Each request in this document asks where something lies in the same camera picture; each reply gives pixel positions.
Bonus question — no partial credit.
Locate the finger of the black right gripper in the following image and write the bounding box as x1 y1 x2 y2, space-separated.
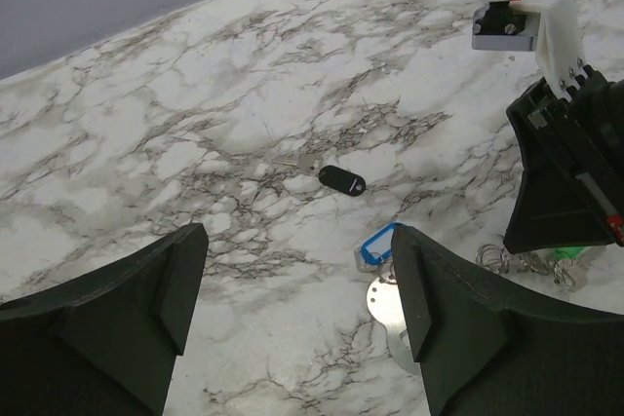
502 83 616 255

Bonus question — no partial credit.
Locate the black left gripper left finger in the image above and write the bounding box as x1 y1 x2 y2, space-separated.
1 223 209 415

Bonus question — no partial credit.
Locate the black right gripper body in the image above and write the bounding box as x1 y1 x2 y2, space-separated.
560 69 623 246

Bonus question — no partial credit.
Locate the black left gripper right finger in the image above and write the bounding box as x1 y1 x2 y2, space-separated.
391 225 623 415

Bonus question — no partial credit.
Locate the green key tag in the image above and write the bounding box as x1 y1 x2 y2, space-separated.
551 246 605 290

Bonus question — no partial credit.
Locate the silver keyring chain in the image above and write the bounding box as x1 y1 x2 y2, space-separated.
475 243 581 290

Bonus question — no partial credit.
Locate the blue key tag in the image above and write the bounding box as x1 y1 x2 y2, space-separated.
354 222 399 273

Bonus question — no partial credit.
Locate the black key tag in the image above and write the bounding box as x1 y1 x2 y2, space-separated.
318 165 367 197

